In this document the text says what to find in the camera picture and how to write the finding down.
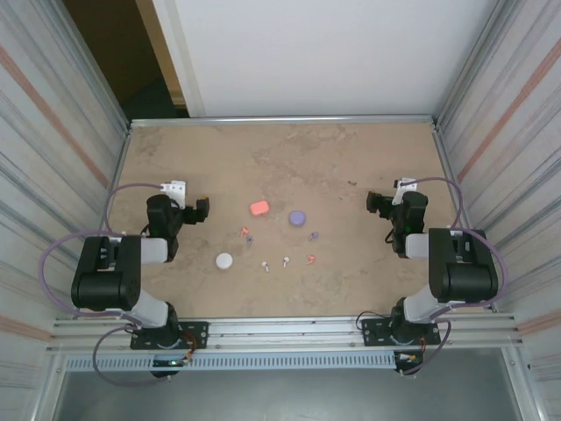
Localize aluminium table side bar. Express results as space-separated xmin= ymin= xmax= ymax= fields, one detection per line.
xmin=77 ymin=125 xmax=134 ymax=315
xmin=431 ymin=125 xmax=499 ymax=313

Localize aluminium table end bar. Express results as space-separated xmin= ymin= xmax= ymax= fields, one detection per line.
xmin=128 ymin=114 xmax=441 ymax=130

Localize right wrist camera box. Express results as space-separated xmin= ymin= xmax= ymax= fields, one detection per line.
xmin=393 ymin=176 xmax=416 ymax=207

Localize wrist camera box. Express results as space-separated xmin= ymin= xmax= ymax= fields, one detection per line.
xmin=159 ymin=180 xmax=188 ymax=210
xmin=393 ymin=176 xmax=416 ymax=207

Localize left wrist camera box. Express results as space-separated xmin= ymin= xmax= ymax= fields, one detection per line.
xmin=159 ymin=180 xmax=188 ymax=210

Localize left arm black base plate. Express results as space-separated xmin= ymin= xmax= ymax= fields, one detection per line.
xmin=130 ymin=321 xmax=209 ymax=352

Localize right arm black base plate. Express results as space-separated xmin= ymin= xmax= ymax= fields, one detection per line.
xmin=361 ymin=318 xmax=442 ymax=348

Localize aluminium mounting rail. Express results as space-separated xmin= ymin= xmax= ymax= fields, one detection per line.
xmin=46 ymin=311 xmax=525 ymax=354

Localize grey slotted cable duct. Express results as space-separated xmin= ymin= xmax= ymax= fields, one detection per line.
xmin=64 ymin=352 xmax=398 ymax=373

